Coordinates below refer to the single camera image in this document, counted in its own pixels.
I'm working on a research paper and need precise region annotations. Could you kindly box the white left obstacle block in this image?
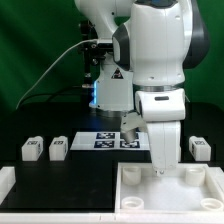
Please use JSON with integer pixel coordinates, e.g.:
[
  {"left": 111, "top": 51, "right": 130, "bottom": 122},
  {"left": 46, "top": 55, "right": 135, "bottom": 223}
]
[{"left": 0, "top": 167, "right": 16, "bottom": 205}]

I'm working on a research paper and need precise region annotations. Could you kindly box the white marker base plate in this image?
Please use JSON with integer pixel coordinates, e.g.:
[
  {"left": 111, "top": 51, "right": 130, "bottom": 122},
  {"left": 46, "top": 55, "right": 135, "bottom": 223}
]
[{"left": 71, "top": 132, "right": 149, "bottom": 150}]

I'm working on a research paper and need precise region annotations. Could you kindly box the white camera cable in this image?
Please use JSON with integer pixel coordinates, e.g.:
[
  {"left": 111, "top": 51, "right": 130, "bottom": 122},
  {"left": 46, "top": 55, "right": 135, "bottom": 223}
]
[{"left": 15, "top": 39, "right": 98, "bottom": 110}]

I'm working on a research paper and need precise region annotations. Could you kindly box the black camera on stand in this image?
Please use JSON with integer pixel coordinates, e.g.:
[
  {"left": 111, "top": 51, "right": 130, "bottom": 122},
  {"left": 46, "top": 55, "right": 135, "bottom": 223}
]
[{"left": 78, "top": 20, "right": 113, "bottom": 87}]

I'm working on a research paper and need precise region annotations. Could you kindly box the black cable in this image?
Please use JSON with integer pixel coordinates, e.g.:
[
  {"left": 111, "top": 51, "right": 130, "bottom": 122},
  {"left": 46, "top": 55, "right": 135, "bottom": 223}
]
[{"left": 19, "top": 85, "right": 88, "bottom": 107}]

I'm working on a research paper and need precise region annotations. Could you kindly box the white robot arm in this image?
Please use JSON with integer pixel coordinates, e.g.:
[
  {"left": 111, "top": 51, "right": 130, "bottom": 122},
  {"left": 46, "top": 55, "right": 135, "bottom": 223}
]
[{"left": 74, "top": 0, "right": 209, "bottom": 174}]

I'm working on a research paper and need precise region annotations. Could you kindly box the white front fence bar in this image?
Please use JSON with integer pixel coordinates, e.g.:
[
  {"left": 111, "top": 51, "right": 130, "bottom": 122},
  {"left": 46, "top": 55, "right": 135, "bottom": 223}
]
[{"left": 0, "top": 213, "right": 224, "bottom": 224}]

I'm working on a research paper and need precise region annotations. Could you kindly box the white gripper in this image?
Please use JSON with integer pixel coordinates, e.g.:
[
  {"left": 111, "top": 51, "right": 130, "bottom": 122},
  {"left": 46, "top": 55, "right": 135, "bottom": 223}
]
[{"left": 120, "top": 89, "right": 185, "bottom": 176}]

